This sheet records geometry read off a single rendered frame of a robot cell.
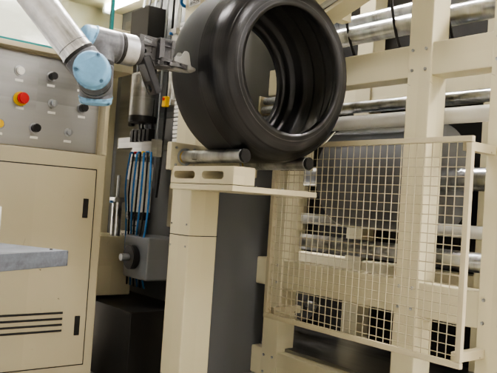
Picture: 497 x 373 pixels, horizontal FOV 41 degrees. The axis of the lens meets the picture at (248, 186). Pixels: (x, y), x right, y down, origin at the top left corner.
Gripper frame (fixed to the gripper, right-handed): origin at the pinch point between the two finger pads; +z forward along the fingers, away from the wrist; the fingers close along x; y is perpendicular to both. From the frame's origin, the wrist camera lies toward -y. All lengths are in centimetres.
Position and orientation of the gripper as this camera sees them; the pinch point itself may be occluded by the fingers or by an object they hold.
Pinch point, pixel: (191, 71)
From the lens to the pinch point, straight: 206.5
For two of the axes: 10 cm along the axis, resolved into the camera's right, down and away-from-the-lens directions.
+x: -6.3, -0.3, 7.8
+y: 0.8, -10.0, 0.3
